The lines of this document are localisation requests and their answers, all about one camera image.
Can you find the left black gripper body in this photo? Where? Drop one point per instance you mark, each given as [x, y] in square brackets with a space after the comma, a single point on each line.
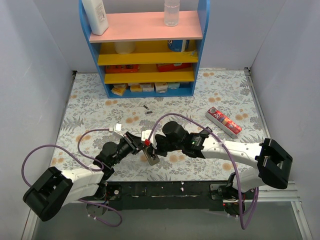
[132, 142]

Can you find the white air conditioner remote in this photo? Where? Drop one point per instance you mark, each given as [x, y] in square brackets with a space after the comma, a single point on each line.
[150, 155]

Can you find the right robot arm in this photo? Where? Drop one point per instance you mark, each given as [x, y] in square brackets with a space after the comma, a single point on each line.
[270, 164]

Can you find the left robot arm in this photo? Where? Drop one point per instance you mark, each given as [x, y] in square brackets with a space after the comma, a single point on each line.
[56, 188]

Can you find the black TV remote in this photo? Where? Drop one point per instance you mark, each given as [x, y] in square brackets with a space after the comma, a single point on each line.
[206, 132]

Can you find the yellow white small box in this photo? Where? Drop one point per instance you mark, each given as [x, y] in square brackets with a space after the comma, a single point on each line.
[136, 88]

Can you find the yellow red small box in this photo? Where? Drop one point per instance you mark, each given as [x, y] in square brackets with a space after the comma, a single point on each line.
[119, 89]

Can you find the white orange small carton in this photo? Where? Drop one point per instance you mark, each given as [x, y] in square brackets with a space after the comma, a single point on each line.
[161, 87]

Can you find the red toothpaste box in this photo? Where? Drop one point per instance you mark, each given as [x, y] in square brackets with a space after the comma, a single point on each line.
[223, 122]

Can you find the teal white small box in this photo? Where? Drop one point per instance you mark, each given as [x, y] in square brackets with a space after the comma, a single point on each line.
[173, 85]

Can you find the floral patterned table mat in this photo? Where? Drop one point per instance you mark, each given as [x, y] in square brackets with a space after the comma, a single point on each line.
[90, 112]

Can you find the orange box left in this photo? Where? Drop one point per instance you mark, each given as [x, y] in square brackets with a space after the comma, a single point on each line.
[122, 68]

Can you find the red orange box right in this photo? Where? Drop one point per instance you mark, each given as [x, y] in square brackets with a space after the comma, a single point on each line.
[167, 67]

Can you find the blue wooden shelf unit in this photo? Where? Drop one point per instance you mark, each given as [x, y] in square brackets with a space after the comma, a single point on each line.
[151, 35]

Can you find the white cylindrical container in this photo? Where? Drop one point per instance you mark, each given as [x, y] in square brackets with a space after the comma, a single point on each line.
[124, 47]

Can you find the blue white round container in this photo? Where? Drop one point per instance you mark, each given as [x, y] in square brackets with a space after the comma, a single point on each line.
[178, 45]

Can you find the clear plastic water bottle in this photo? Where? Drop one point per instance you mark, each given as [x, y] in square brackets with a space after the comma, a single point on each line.
[171, 12]

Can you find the white plastic bottle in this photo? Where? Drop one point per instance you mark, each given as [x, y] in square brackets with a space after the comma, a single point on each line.
[96, 14]

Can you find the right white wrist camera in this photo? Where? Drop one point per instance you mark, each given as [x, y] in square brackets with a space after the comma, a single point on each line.
[148, 138]

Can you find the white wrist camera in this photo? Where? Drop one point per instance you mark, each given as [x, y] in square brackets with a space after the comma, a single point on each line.
[116, 130]
[148, 138]

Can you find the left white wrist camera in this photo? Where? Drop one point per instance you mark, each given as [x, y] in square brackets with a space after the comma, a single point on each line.
[116, 130]

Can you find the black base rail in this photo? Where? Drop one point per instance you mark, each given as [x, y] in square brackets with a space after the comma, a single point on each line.
[215, 195]

